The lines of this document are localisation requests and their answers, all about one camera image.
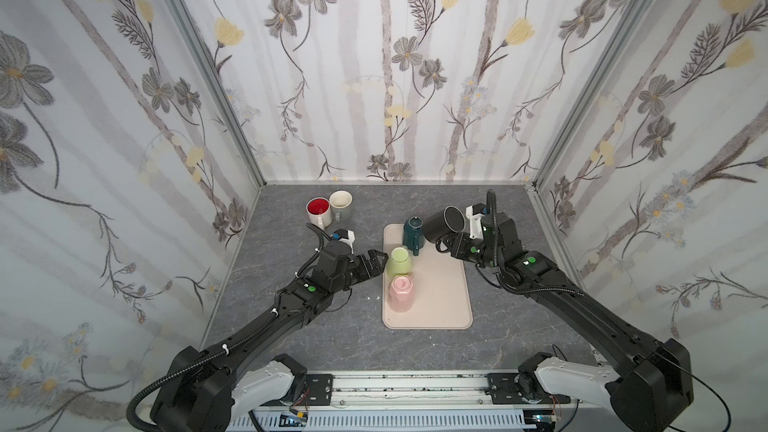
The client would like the black mug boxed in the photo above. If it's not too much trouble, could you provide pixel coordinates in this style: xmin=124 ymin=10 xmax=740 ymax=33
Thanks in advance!
xmin=423 ymin=206 xmax=466 ymax=253

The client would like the dark green mug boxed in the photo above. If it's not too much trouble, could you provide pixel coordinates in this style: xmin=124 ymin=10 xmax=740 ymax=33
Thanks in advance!
xmin=402 ymin=216 xmax=426 ymax=257

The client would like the pink mug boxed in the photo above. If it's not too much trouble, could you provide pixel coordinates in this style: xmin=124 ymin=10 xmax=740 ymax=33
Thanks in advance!
xmin=388 ymin=274 xmax=415 ymax=313

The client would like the white cream mug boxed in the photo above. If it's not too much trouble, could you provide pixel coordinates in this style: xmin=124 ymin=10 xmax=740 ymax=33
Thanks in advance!
xmin=306 ymin=197 xmax=334 ymax=229

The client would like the grey mug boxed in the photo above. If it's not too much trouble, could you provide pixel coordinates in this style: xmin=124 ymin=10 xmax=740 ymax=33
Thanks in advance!
xmin=329 ymin=190 xmax=353 ymax=223

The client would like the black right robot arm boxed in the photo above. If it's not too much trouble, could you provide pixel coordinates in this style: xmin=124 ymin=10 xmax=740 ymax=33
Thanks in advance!
xmin=422 ymin=191 xmax=699 ymax=431

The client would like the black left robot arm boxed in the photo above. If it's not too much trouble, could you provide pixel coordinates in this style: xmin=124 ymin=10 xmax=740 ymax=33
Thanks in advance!
xmin=125 ymin=224 xmax=389 ymax=431

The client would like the light green mug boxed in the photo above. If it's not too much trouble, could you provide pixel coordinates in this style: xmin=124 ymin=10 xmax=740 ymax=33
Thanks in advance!
xmin=386 ymin=246 xmax=413 ymax=280

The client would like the beige rectangular tray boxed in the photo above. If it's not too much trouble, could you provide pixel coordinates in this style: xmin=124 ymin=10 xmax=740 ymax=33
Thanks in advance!
xmin=382 ymin=243 xmax=473 ymax=330

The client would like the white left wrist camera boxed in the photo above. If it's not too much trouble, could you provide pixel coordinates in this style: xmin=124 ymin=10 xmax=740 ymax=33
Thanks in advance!
xmin=331 ymin=228 xmax=355 ymax=251

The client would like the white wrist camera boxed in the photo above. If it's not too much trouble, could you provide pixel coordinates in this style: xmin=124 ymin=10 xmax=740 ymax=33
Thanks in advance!
xmin=465 ymin=203 xmax=488 ymax=239
xmin=331 ymin=228 xmax=355 ymax=251

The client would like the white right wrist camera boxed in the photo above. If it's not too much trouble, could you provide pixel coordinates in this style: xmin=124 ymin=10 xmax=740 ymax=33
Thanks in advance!
xmin=465 ymin=203 xmax=488 ymax=239

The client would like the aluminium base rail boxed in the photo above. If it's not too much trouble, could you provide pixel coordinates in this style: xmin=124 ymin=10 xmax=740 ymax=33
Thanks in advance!
xmin=227 ymin=358 xmax=619 ymax=431

